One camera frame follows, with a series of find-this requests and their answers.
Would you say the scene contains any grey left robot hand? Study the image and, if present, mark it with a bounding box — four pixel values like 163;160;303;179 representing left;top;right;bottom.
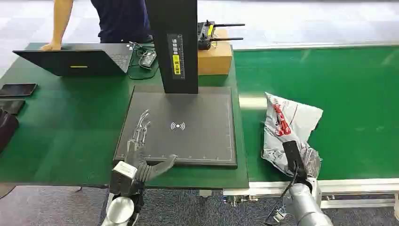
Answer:
124;109;178;183

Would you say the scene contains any white plastic parcel red print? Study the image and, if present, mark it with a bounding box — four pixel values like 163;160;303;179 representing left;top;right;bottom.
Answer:
261;92;324;179

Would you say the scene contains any black scanner stand with column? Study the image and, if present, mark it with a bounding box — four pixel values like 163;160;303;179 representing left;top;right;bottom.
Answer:
112;0;239;170

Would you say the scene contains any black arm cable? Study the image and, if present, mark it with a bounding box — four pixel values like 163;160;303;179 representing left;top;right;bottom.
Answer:
263;169;298;226

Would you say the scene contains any person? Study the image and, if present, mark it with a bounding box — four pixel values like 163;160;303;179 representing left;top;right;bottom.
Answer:
90;0;154;44

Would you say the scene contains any black remote controller with antennas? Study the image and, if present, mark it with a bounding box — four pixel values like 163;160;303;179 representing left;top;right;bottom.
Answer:
197;20;246;51

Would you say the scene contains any black flat case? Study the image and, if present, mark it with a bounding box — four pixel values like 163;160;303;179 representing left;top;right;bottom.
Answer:
0;99;26;116

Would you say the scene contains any green conveyor belt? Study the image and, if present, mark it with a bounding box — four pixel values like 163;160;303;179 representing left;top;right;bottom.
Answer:
233;45;399;183

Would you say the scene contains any black laptop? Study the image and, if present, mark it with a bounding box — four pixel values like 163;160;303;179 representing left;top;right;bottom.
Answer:
12;43;135;78

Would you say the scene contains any dark right robot hand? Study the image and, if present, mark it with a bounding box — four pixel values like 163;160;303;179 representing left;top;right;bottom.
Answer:
281;140;313;187

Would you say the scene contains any green table mat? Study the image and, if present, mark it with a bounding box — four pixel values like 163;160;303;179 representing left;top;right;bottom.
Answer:
0;42;250;190

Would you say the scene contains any brown cardboard box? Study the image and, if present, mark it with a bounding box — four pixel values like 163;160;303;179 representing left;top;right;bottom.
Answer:
197;28;234;76

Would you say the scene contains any dark bag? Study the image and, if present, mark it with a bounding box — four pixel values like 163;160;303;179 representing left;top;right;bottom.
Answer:
0;109;20;154

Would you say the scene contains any black handheld device with cable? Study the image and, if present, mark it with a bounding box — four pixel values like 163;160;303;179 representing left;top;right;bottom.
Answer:
129;41;158;70

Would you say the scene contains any aluminium conveyor frame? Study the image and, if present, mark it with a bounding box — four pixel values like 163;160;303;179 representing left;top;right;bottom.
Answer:
222;178;399;210

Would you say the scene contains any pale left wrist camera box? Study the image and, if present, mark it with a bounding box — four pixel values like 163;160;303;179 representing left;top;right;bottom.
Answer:
112;161;138;181

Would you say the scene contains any person's hand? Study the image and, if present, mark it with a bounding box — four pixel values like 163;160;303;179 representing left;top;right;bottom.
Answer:
40;41;62;51

